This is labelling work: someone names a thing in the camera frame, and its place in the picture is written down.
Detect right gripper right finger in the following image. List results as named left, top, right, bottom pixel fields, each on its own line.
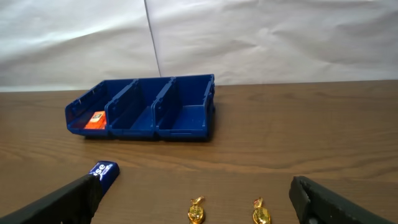
left=288, top=175, right=398, bottom=224

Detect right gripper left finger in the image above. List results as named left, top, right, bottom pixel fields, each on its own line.
left=0, top=173, right=103, bottom=224

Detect blue candy pack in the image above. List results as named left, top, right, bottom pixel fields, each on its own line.
left=88, top=160, right=121, bottom=197

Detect orange candy box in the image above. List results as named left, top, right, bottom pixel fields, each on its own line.
left=83, top=110, right=107, bottom=130

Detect gold candy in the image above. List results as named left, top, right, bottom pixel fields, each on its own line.
left=187, top=195, right=206, bottom=224
left=252, top=197, right=272, bottom=224

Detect blue tray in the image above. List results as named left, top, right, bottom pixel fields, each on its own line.
left=64, top=73, right=216, bottom=140

